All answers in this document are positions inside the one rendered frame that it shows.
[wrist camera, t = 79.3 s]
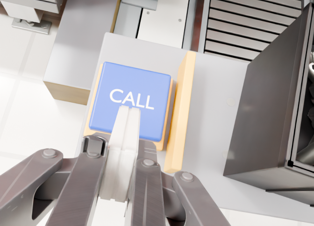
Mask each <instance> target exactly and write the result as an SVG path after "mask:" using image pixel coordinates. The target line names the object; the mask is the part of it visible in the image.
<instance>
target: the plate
mask: <svg viewBox="0 0 314 226"><path fill-rule="evenodd" d="M102 66H103V64H101V65H100V68H99V73H98V76H97V80H96V84H95V88H94V92H93V97H92V101H91V105H90V109H89V113H88V117H87V121H86V126H85V130H84V134H83V135H84V136H86V135H92V134H94V133H96V132H98V131H93V130H90V129H89V127H88V125H89V120H90V117H91V113H92V109H93V104H94V100H95V95H96V91H97V88H98V84H99V79H100V75H101V71H102ZM172 84H173V79H172V78H171V84H170V90H169V96H168V102H167V108H166V114H165V120H164V129H163V135H162V139H161V141H160V142H154V144H155V145H156V147H157V151H161V150H162V149H163V145H164V136H165V130H166V124H167V118H168V111H169V105H170V99H171V91H172ZM99 133H104V132H99ZM105 134H106V133H105ZM107 134H109V133H107Z"/></svg>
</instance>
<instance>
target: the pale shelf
mask: <svg viewBox="0 0 314 226"><path fill-rule="evenodd" d="M187 51H189V50H186V49H181V48H176V47H172V46H168V45H163V44H159V43H155V42H149V41H145V40H140V39H136V38H132V37H127V36H123V35H118V34H113V33H109V32H106V33H105V34H104V38H103V42H102V47H101V50H100V55H99V59H98V63H97V67H96V71H95V75H94V78H93V83H92V87H91V91H90V95H89V99H88V102H87V106H86V112H85V115H84V119H83V123H82V127H81V131H80V135H79V139H78V143H77V147H76V151H75V155H74V157H78V156H79V154H80V149H81V143H82V138H83V137H84V135H83V134H84V130H85V126H86V121H87V117H88V113H89V109H90V105H91V101H92V97H93V92H94V88H95V84H96V80H97V76H98V73H99V68H100V65H101V64H103V63H104V62H111V63H115V64H121V65H126V66H130V67H135V68H139V69H144V70H149V71H154V72H159V73H163V74H168V75H170V76H171V78H172V79H173V84H172V91H171V99H170V105H169V111H168V118H167V124H166V130H165V136H164V145H163V149H162V150H161V151H157V162H158V163H159V164H160V166H161V171H162V172H164V163H165V156H166V150H167V143H168V137H169V130H170V124H171V116H172V109H173V102H174V96H175V90H176V83H177V77H178V68H179V66H180V64H181V62H182V61H183V59H184V57H185V55H186V53H187ZM192 52H193V51H192ZM194 52H195V51H194ZM195 53H196V60H195V67H194V75H193V85H192V92H191V100H190V107H189V114H188V122H187V129H186V139H185V147H184V154H183V161H182V169H181V170H180V171H187V172H190V173H192V174H194V175H195V176H196V177H197V178H198V179H199V180H200V181H201V183H202V184H203V186H204V187H205V189H206V190H207V191H208V193H209V195H210V196H211V197H212V199H213V200H214V202H215V203H216V204H217V206H218V207H219V208H222V209H227V210H233V211H239V212H246V213H252V214H257V215H263V216H269V217H275V218H280V219H288V220H294V221H299V222H305V223H311V224H314V208H312V207H310V205H307V204H305V203H302V202H299V201H296V200H293V199H290V198H286V197H283V196H281V195H278V194H275V193H268V192H265V190H263V189H260V188H257V187H254V186H251V185H248V184H245V183H242V182H239V181H236V180H234V179H231V178H228V177H224V176H223V172H224V168H225V163H226V159H227V155H228V149H229V145H230V141H231V137H232V133H233V128H234V124H235V120H236V114H237V110H238V106H239V101H240V97H241V93H242V88H243V83H244V79H245V74H246V70H247V66H248V63H244V62H239V61H235V60H231V59H226V58H222V57H218V56H212V55H208V54H203V53H199V52H195ZM164 173H165V174H167V175H170V176H174V174H175V172H174V173H166V172H164Z"/></svg>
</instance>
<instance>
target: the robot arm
mask: <svg viewBox="0 0 314 226"><path fill-rule="evenodd" d="M140 114H141V110H139V108H134V107H133V108H129V106H123V105H122V106H120V108H119V111H118V114H117V117H116V120H115V124H114V128H113V131H112V134H105V133H99V132H96V133H94V134H92V135H86V136H84V137H83V138H82V143H81V149H80V154H79V156H78V157H74V158H64V155H63V153H62V152H61V151H59V150H57V149H53V148H44V149H40V150H38V151H36V152H35V153H33V154H31V155H30V156H28V157H27V158H25V159H24V160H22V161H21V162H19V163H18V164H16V165H15V166H13V167H12V168H10V169H9V170H7V171H6V172H4V173H3V174H1V175H0V226H37V225H38V223H39V222H40V221H41V220H42V219H43V218H44V217H45V216H46V215H47V214H48V213H49V212H50V210H51V209H52V212H51V214H50V216H49V218H48V220H47V222H46V224H45V226H92V222H93V217H94V214H95V210H96V206H97V202H98V198H99V197H100V199H104V200H111V199H115V201H116V202H122V203H125V201H127V205H126V209H125V213H124V217H125V222H124V226H231V225H230V223H229V222H228V220H227V219H226V217H225V216H224V215H223V213H222V212H221V210H220V209H219V207H218V206H217V204H216V203H215V202H214V200H213V199H212V197H211V196H210V195H209V193H208V191H207V190H206V189H205V187H204V186H203V184H202V183H201V181H200V180H199V179H198V178H197V177H196V176H195V175H194V174H192V173H190V172H187V171H178V172H176V173H175V174H174V176H170V175H167V174H165V173H164V172H162V171H161V166H160V164H159V163H158V162H157V147H156V145H155V144H154V142H152V141H146V140H140V139H139V128H140Z"/></svg>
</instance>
